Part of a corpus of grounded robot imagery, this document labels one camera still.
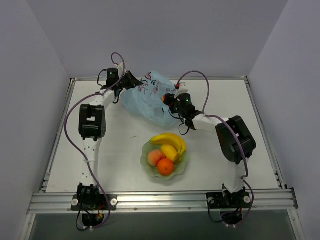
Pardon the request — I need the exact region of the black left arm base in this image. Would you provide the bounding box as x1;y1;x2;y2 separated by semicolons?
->
70;183;118;232

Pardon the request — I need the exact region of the yellow fake banana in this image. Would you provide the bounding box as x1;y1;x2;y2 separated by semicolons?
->
149;132;187;164

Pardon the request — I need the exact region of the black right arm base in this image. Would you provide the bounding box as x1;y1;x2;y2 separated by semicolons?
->
206;186;255;229

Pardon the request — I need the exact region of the yellow fake lemon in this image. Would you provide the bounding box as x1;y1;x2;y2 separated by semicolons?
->
160;144;179;162

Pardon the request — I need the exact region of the aluminium front rail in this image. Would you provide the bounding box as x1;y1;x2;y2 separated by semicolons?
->
27;189;299;215

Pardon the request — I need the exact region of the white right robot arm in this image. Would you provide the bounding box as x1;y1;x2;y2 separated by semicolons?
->
162;93;257;207

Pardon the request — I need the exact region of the orange fake fruit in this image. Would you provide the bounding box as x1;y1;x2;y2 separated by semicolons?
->
157;158;175;176

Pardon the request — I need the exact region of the pink fake peach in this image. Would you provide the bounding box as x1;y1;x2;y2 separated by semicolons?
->
147;149;166;167

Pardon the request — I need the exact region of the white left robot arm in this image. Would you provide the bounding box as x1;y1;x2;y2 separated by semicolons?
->
78;65;143;192

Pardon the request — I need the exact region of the green scalloped glass bowl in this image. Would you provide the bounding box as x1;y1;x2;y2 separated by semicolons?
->
140;142;190;181

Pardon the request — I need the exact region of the light blue plastic bag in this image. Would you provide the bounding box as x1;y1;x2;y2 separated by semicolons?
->
120;71;178;129

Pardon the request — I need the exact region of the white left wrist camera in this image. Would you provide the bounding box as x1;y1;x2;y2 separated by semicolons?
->
116;62;126;75

